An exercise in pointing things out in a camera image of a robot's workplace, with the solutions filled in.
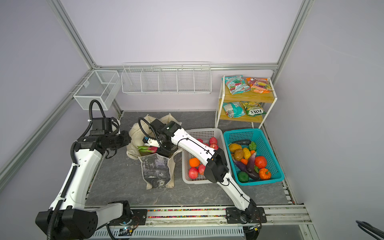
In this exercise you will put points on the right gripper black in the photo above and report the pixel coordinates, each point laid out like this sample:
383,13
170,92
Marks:
161,152

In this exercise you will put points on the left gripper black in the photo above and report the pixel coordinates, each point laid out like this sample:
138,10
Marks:
126,139

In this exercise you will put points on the pink dragon fruit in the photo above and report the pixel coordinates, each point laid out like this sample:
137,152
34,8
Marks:
147,150

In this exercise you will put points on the cream canvas grocery bag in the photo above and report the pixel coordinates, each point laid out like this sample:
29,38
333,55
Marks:
157,170

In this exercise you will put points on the orange tangerine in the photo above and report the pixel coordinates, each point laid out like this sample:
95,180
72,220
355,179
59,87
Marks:
194,162

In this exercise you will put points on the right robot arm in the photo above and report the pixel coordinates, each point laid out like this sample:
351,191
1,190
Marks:
169,137

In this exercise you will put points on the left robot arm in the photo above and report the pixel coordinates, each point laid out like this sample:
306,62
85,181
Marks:
67,217

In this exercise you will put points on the teal snack bag lower shelf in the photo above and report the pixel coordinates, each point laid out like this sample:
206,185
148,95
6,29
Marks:
233,110

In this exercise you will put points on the teal snack bag shelf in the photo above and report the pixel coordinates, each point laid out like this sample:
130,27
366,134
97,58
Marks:
233,110
237,84

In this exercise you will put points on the green Foxs snack bag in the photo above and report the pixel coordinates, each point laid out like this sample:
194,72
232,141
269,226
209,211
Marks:
253,109

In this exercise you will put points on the teal snack bag top shelf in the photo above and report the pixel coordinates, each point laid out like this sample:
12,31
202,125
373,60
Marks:
237,84

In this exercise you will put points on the orange snack bag top shelf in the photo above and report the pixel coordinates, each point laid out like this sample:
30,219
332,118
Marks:
261,86

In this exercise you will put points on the red apple front left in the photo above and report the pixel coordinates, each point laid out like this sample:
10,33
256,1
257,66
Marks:
193,173

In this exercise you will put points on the red apple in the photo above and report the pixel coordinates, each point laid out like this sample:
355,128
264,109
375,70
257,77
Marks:
193,173
201,169

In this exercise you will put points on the red apple front middle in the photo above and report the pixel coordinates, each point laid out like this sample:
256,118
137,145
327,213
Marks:
201,169

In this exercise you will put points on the white plastic fruit basket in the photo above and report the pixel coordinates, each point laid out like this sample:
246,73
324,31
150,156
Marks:
205,135

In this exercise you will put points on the small white mesh basket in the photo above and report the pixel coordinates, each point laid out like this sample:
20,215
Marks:
100,85

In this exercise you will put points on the brown potato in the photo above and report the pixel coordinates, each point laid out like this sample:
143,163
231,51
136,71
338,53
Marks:
238,155

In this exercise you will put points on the dark cucumber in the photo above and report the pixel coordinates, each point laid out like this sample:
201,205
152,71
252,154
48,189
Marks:
243,142

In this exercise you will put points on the yellow corn cob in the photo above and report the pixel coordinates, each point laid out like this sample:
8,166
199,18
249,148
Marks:
247,153

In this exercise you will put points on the green avocado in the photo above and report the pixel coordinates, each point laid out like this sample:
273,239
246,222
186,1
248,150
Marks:
243,177

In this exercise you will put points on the purple eggplant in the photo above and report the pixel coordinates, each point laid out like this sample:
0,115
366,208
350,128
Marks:
249,168

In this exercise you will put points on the red tomato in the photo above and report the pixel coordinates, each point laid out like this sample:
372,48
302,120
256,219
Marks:
261,162

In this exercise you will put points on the wooden two-tier shelf rack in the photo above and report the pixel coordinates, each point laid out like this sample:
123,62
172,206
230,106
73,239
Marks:
226,97

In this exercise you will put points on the long white wire basket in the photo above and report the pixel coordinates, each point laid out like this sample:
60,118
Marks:
167,78

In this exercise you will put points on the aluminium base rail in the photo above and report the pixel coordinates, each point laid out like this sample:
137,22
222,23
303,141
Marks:
219,222

